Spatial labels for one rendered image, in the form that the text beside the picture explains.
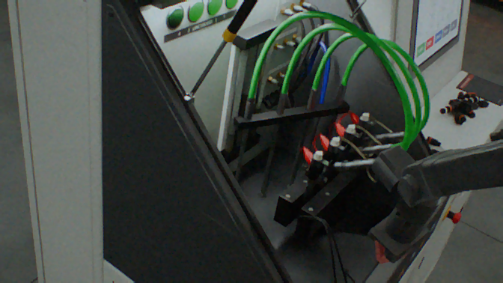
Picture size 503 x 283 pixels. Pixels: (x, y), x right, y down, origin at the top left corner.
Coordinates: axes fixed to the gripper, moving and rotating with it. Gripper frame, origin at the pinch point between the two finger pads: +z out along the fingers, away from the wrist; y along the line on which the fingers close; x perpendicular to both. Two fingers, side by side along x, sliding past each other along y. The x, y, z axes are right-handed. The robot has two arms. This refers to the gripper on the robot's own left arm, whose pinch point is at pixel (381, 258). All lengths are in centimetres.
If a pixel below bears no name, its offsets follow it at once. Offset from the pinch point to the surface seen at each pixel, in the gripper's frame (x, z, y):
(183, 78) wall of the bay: -53, -7, 9
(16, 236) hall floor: -126, 129, 25
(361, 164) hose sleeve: -17.6, -2.0, -13.1
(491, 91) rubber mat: -27, 22, -108
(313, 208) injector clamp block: -21.5, 14.6, -8.6
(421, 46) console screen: -41, 0, -67
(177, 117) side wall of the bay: -35.7, -16.7, 23.7
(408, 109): -15.3, -18.8, -15.4
